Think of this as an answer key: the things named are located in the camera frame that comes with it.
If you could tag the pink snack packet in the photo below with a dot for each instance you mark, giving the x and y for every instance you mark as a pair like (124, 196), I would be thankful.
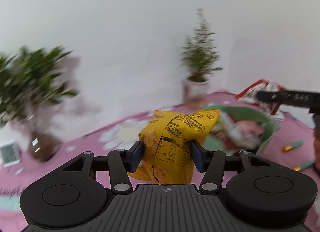
(250, 127)

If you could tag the yellow snack bag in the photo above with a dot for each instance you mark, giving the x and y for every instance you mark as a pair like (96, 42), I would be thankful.
(170, 134)

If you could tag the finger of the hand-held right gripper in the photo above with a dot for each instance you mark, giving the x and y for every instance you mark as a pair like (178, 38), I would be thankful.
(272, 97)

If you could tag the leafy plant in glass vase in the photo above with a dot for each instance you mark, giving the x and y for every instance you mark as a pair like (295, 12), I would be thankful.
(42, 147)

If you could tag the white digital clock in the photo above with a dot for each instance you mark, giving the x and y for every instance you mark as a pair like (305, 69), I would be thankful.
(10, 153)

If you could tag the green plastic bowl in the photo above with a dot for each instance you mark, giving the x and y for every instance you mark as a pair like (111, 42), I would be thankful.
(213, 144)

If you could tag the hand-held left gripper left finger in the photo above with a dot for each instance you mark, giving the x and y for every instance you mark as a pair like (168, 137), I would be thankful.
(137, 157)

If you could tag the pink floral tablecloth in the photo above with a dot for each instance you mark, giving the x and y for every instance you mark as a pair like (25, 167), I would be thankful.
(75, 147)

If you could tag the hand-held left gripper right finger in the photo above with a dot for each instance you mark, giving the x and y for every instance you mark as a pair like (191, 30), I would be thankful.
(198, 157)

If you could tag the red white snack bag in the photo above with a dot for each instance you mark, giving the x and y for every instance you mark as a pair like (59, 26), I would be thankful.
(250, 91)

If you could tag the small plant in white pot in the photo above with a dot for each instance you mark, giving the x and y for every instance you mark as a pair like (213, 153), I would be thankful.
(196, 89)

